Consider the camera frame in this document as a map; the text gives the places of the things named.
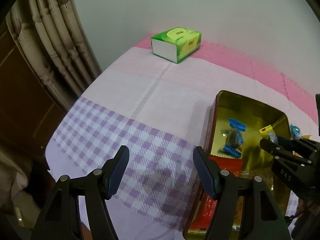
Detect clear bag fried snacks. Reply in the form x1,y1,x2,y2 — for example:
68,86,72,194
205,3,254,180
232,169,273,232

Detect yellow clear snack packet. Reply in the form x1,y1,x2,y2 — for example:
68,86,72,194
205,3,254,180
259,125,278,144

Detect orange yellow snack packet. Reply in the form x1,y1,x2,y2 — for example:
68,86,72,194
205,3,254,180
292,138,313,158

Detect blue candy top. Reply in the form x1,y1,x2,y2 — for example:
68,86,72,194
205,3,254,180
290,124,301,139

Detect blue wrapped candy middle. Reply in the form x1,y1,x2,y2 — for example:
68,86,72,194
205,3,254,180
219,118,247,159

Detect gold toffee tin box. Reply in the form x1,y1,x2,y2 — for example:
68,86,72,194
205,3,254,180
183,90,290,239

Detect red snack packet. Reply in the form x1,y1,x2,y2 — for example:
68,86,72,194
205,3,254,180
188,155,243,234

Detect pink purple checkered tablecloth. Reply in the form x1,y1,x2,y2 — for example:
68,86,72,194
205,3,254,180
46,38,319,239

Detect green tissue pack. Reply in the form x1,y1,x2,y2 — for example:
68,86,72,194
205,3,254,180
150,27,202,63

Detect beige curtain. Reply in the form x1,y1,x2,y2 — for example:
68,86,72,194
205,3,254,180
5,0,101,110

